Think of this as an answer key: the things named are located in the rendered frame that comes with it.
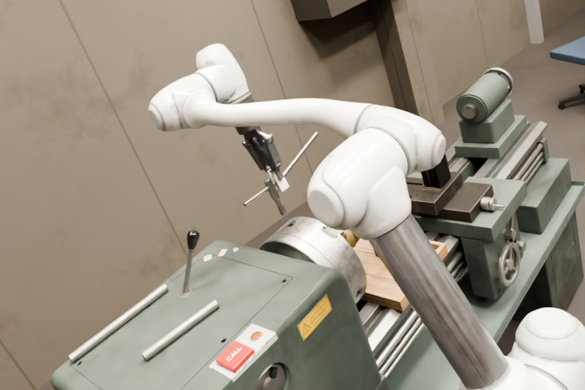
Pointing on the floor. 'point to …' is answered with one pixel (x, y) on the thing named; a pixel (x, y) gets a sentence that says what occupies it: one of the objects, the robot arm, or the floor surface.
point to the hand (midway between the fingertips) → (278, 179)
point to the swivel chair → (575, 53)
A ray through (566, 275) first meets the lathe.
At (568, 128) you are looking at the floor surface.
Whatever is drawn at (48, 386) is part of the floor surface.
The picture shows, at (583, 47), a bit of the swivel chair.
